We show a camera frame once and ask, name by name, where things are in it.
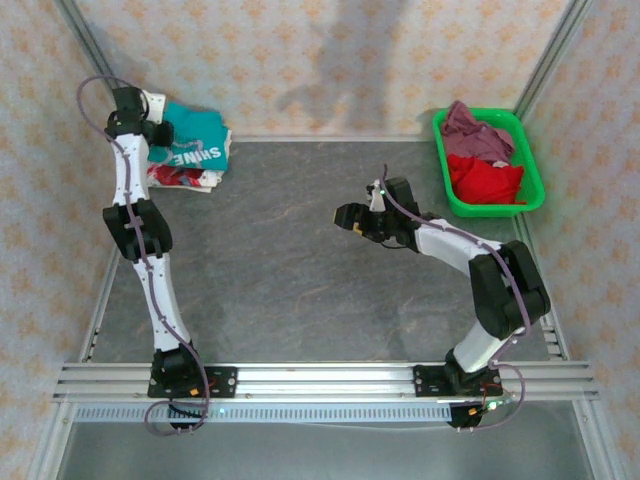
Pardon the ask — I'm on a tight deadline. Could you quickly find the teal t-shirt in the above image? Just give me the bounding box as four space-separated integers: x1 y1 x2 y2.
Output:
147 102 234 171

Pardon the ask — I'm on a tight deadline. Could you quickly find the white t-shirt with red print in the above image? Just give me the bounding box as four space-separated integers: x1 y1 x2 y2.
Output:
144 127 234 195

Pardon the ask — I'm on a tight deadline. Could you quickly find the mauve t-shirt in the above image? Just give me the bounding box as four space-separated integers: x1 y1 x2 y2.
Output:
439 99 516 164

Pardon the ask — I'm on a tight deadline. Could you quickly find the green plastic basket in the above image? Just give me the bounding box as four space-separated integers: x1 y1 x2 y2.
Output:
432 107 546 219

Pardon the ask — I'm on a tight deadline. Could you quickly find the small circuit board with LED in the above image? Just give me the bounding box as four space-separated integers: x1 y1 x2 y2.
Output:
469 397 516 416

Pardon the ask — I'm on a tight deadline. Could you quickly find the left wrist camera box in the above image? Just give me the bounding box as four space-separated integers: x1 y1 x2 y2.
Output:
141 89 168 125

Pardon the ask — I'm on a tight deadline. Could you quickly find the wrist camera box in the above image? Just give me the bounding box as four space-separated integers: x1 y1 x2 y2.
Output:
141 89 168 125
366 180 387 211

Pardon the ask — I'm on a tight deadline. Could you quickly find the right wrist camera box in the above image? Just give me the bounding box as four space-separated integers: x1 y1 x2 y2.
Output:
366 180 387 211

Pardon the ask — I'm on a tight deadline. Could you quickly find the aluminium frame post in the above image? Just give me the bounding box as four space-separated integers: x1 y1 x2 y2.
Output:
513 0 595 119
53 0 145 134

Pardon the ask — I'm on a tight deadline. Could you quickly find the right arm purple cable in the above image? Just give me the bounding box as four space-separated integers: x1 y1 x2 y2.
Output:
381 163 527 434

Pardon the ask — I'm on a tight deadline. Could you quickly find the aluminium mounting rail beam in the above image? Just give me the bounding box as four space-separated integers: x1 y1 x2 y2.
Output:
52 362 601 403

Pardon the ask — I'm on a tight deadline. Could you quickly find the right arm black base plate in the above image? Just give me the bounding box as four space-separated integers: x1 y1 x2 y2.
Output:
413 364 504 399

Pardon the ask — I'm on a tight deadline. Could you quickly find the slotted grey cable duct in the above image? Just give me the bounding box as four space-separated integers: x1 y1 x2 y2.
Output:
74 403 454 424

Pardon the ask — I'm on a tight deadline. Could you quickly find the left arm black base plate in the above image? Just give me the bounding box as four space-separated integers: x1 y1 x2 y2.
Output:
147 367 238 400

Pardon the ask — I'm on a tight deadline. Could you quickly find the aluminium frame leg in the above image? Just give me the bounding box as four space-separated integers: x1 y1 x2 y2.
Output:
572 399 615 480
27 402 76 480

